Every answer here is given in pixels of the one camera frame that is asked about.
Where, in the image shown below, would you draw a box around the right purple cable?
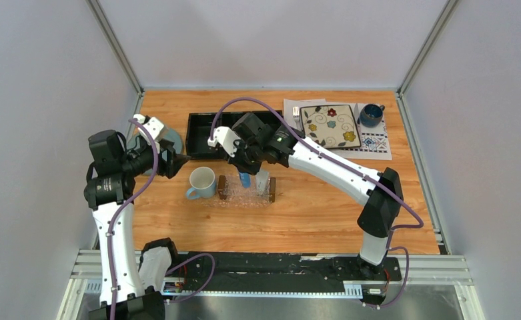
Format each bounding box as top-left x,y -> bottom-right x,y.
209,97 -> 424,309

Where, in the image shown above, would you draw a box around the grey blue round plate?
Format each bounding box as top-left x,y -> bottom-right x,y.
127,129 -> 184,154

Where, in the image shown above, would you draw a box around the light blue mug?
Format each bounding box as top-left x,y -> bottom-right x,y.
185,167 -> 216,200

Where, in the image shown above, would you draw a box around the aluminium frame rail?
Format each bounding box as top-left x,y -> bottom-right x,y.
55,249 -> 486,319

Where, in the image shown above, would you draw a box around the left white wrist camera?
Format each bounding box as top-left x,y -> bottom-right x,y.
133,114 -> 169,143

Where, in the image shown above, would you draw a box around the clear glass tray wooden handles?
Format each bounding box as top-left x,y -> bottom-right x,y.
202,175 -> 277,208

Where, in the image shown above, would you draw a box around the square floral plate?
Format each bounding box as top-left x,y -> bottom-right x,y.
300,104 -> 362,149

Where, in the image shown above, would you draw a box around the knife beside plate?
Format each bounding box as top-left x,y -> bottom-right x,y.
353,103 -> 360,131

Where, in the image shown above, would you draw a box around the blue toothpaste tube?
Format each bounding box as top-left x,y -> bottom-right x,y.
238,171 -> 251,189

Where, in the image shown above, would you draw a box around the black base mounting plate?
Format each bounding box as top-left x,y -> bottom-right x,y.
161,251 -> 404,304

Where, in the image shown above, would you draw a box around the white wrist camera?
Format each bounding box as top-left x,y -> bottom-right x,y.
207,126 -> 240,157
133,114 -> 169,143

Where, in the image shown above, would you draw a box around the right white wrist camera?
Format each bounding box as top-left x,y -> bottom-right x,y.
207,126 -> 240,157

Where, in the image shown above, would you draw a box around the dark blue mug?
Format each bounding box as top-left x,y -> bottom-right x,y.
359,103 -> 385,128

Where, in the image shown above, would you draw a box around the grey white toothpaste tube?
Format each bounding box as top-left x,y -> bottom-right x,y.
255,169 -> 270,196

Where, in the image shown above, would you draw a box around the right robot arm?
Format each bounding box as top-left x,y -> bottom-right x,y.
208,112 -> 403,279

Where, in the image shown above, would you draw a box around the pink handled fork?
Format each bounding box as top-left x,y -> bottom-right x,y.
292,106 -> 303,131

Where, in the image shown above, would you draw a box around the black compartment organizer box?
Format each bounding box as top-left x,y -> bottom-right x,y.
185,111 -> 281,160

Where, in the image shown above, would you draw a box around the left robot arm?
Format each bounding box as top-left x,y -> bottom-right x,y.
84,130 -> 189,319

